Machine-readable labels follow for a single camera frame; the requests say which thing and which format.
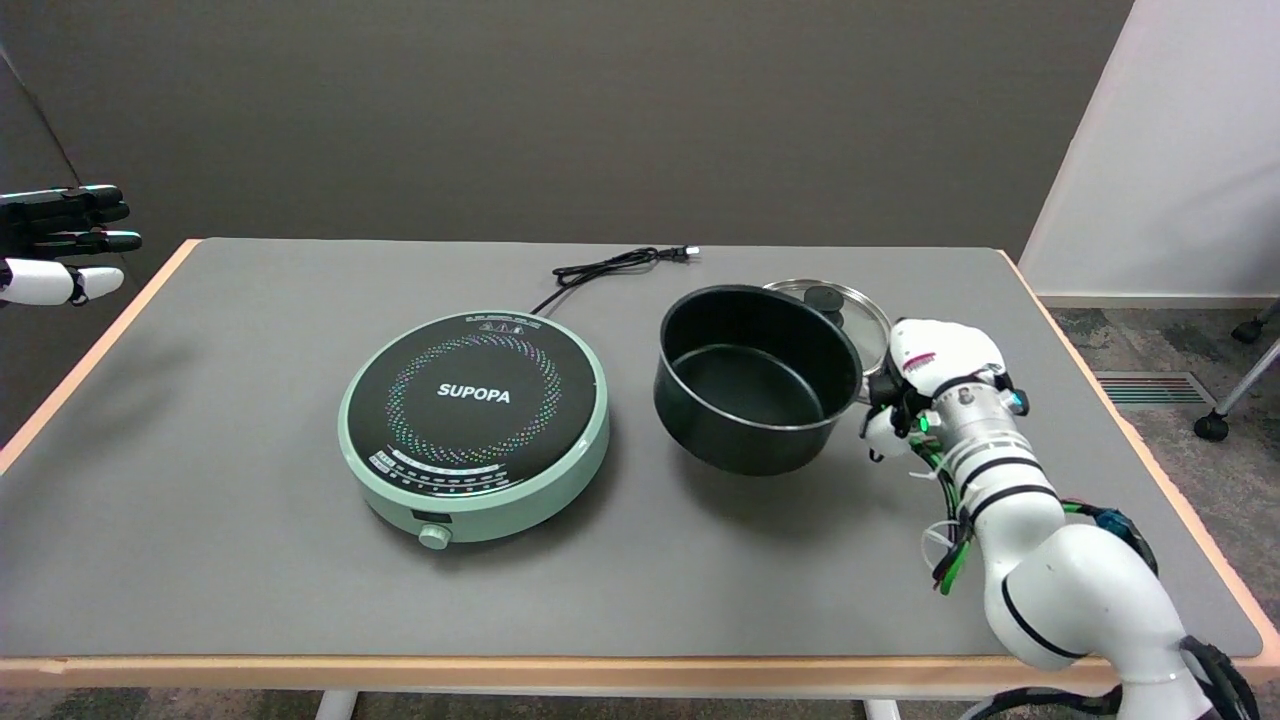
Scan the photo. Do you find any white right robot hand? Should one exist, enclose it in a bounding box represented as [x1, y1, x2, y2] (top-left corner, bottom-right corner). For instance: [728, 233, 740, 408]
[862, 318, 1013, 462]

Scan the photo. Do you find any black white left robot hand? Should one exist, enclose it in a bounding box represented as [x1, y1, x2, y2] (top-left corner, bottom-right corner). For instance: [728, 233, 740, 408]
[0, 185, 143, 307]

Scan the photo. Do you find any black soup pot with handle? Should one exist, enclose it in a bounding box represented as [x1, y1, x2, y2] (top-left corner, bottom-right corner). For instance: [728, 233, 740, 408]
[654, 285, 881, 477]

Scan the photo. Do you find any glass lid with black knob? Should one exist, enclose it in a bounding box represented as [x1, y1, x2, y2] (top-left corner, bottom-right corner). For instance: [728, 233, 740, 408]
[763, 279, 893, 379]

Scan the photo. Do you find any metal floor vent grille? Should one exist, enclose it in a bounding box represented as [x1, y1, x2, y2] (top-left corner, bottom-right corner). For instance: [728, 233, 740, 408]
[1092, 372, 1217, 407]

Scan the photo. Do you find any grey chair leg with caster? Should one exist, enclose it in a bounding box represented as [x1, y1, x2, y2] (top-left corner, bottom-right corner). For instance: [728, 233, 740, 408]
[1194, 338, 1280, 443]
[1232, 300, 1280, 347]

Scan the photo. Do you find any grey table mat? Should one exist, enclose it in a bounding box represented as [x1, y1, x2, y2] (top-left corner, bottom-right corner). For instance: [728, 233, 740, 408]
[0, 238, 1266, 658]

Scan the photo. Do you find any green round induction cooker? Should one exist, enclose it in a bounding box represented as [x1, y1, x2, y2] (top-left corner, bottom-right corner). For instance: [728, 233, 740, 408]
[338, 311, 611, 551]

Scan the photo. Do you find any black green cable bundle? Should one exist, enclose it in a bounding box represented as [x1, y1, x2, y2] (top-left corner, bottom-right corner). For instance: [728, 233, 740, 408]
[908, 415, 1161, 597]

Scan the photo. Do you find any black power cord with plug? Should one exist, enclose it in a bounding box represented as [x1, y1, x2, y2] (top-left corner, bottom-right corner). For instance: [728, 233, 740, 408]
[530, 245, 699, 316]

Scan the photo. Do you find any black corrugated cable conduit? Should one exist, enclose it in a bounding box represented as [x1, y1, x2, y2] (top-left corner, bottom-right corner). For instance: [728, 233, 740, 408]
[960, 635, 1261, 720]

